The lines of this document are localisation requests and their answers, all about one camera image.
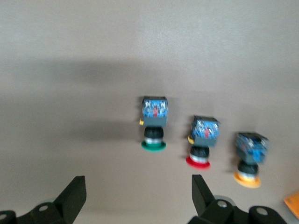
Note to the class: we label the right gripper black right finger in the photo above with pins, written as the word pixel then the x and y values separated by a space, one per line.
pixel 203 200

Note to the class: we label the orange box with hole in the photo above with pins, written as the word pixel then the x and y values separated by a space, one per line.
pixel 293 205

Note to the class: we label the brown table mat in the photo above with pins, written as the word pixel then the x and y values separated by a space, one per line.
pixel 70 46

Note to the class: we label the red push button switch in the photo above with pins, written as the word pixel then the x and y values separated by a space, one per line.
pixel 205 133

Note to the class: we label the yellow push button switch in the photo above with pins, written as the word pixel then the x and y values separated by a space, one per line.
pixel 251 149

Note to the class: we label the green push button switch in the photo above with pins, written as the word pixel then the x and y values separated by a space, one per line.
pixel 154 116

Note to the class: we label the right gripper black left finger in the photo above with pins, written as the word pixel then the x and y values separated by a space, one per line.
pixel 70 200

